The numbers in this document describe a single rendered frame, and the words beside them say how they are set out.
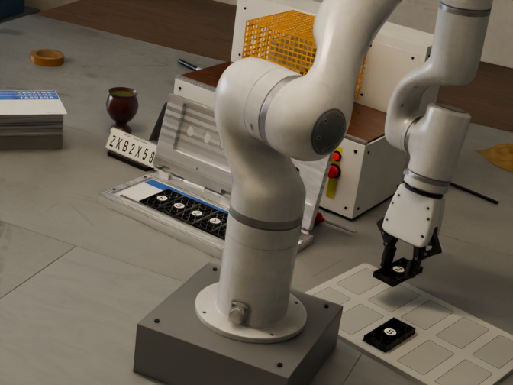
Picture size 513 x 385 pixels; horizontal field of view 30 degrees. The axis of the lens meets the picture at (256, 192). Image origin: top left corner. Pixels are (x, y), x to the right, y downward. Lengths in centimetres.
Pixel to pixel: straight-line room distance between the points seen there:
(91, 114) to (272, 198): 126
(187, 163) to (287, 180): 73
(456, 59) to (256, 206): 48
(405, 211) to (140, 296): 52
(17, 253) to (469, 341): 88
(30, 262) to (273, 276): 57
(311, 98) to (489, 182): 126
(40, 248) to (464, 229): 97
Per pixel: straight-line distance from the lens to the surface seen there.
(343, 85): 143
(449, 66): 173
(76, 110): 269
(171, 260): 194
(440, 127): 178
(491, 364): 178
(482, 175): 263
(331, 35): 145
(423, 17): 378
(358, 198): 219
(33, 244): 198
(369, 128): 222
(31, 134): 240
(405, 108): 183
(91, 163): 235
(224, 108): 149
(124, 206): 210
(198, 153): 220
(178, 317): 159
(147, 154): 233
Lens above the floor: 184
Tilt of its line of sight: 24 degrees down
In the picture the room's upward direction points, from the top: 8 degrees clockwise
